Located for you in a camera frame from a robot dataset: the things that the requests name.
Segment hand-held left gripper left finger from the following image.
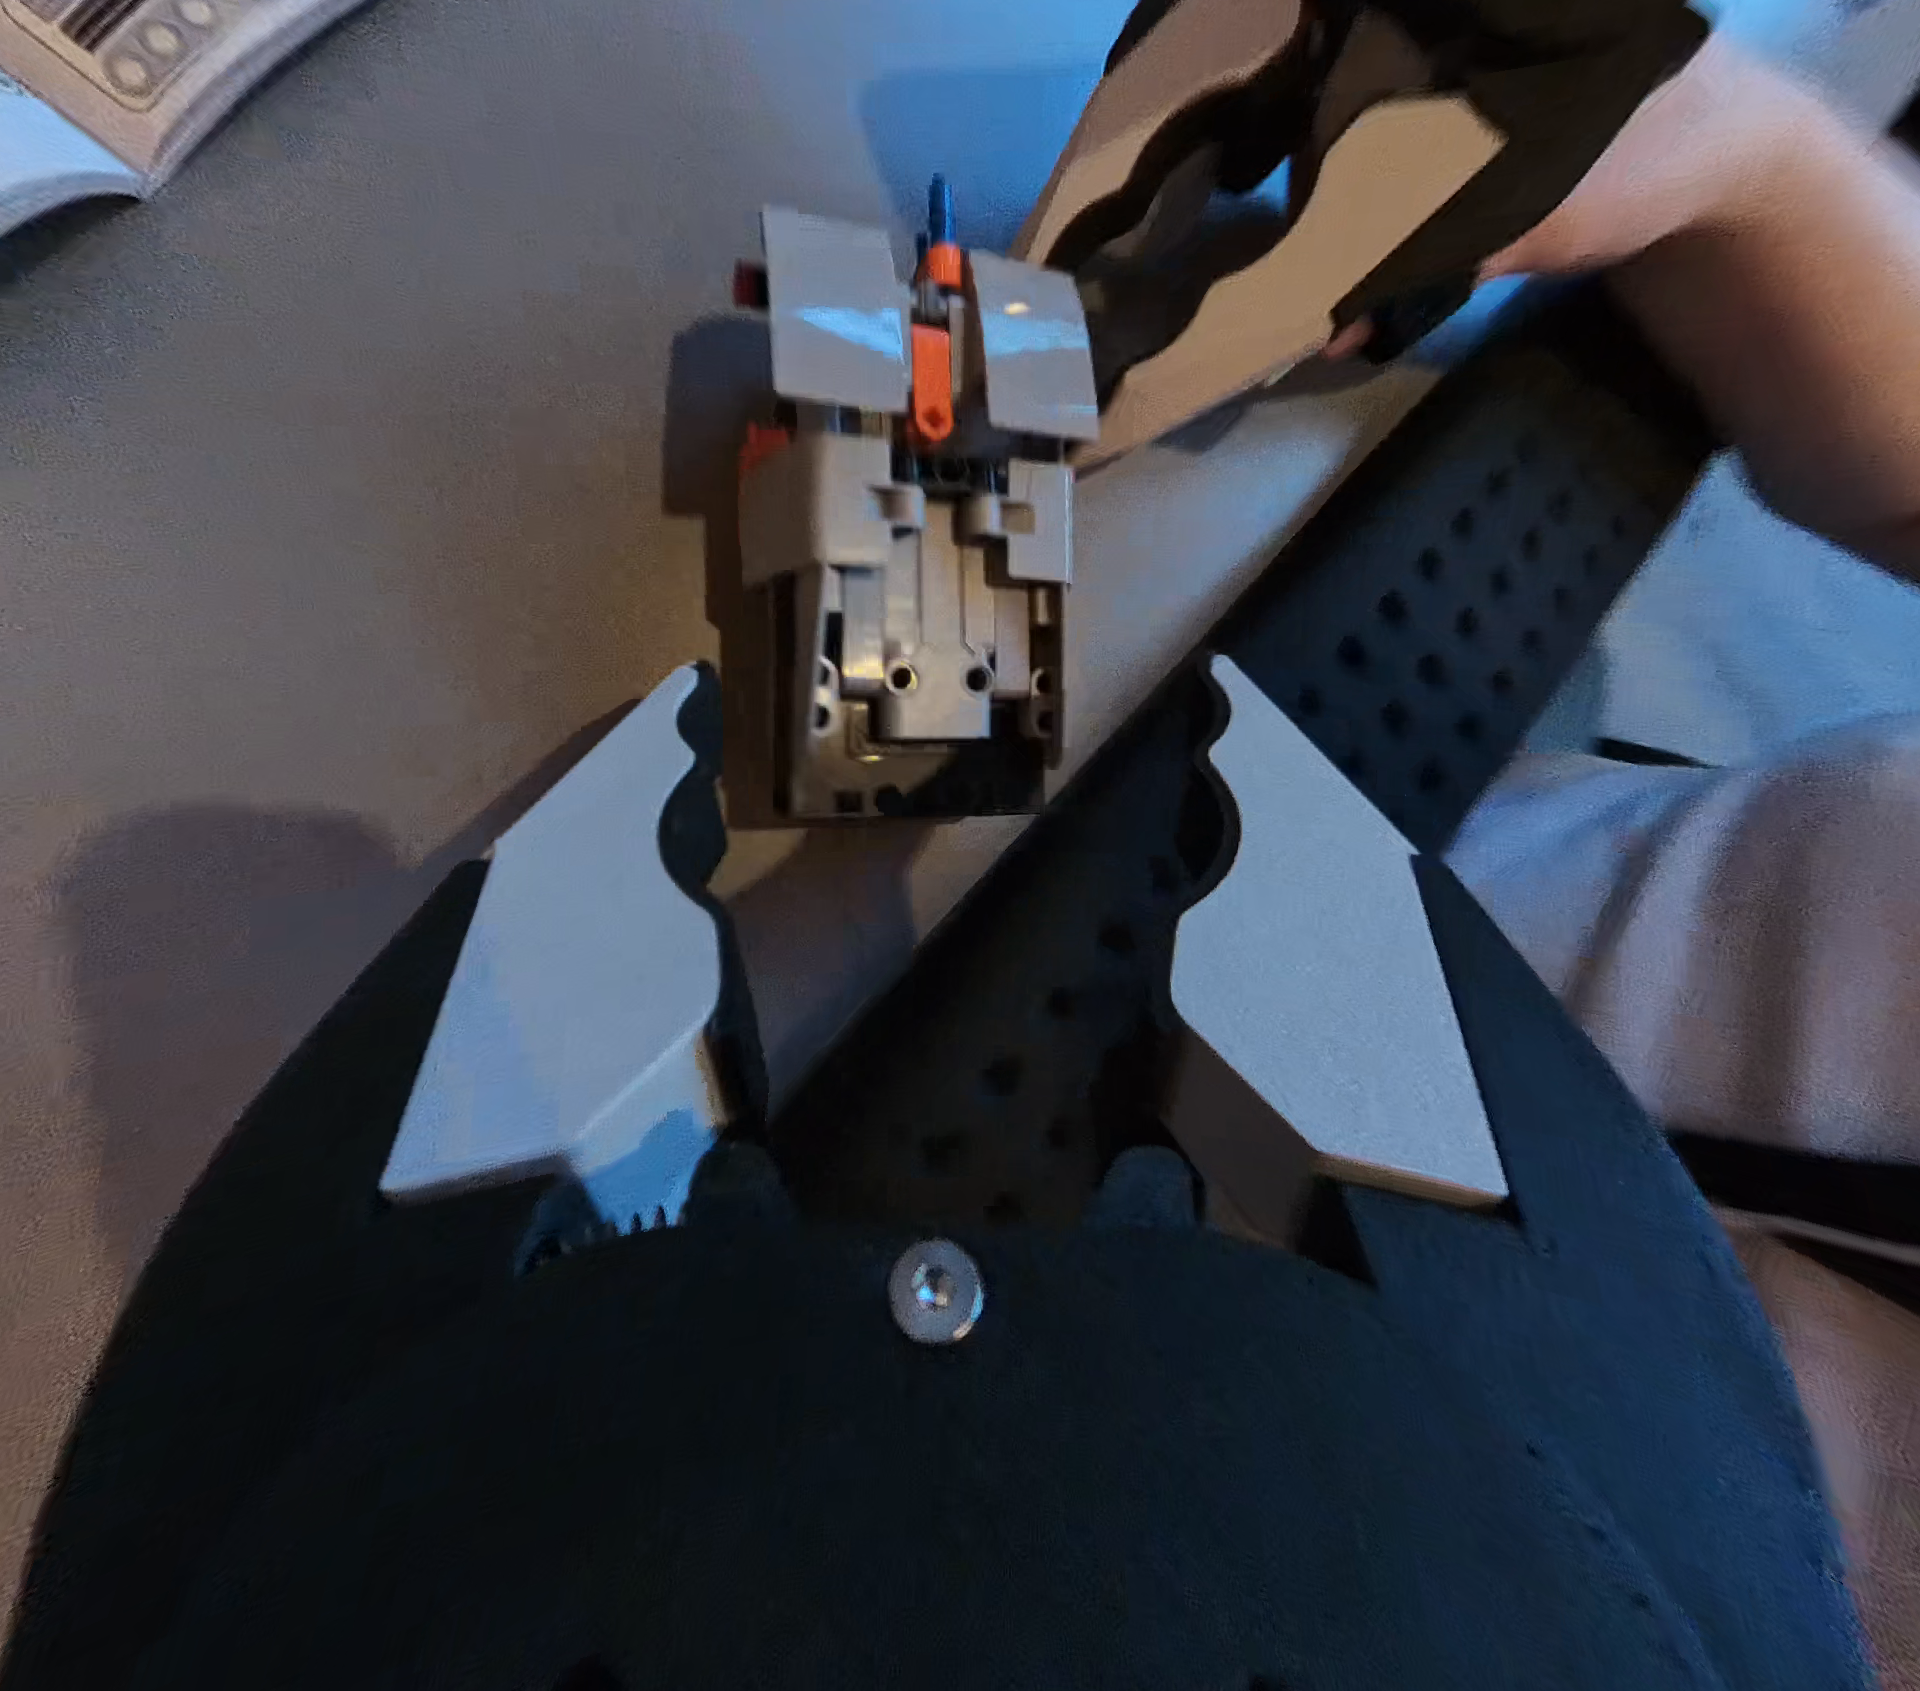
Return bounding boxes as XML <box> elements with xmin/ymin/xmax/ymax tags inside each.
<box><xmin>377</xmin><ymin>660</ymin><xmax>774</xmax><ymax>1228</ymax></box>

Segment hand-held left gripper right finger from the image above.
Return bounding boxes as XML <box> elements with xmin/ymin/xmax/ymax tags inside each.
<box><xmin>1162</xmin><ymin>654</ymin><xmax>1510</xmax><ymax>1254</ymax></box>

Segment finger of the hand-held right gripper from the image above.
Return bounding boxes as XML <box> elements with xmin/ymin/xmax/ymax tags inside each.
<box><xmin>1068</xmin><ymin>16</ymin><xmax>1512</xmax><ymax>470</ymax></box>
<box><xmin>1013</xmin><ymin>0</ymin><xmax>1325</xmax><ymax>272</ymax></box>

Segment grey toy brick model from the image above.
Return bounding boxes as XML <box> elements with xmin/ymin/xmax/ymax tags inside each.
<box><xmin>660</xmin><ymin>174</ymin><xmax>1103</xmax><ymax>824</ymax></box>

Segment grey desk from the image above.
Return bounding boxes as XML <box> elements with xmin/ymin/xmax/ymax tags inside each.
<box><xmin>0</xmin><ymin>0</ymin><xmax>1517</xmax><ymax>1573</ymax></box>

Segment person's right hand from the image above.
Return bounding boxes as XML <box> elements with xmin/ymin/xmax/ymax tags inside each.
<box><xmin>1331</xmin><ymin>42</ymin><xmax>1920</xmax><ymax>584</ymax></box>

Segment black perforated chair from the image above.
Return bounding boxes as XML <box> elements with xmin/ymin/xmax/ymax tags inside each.
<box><xmin>771</xmin><ymin>296</ymin><xmax>1719</xmax><ymax>1228</ymax></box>

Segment person's light trousers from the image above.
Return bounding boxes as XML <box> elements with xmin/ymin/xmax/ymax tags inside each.
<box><xmin>1445</xmin><ymin>716</ymin><xmax>1920</xmax><ymax>1691</ymax></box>

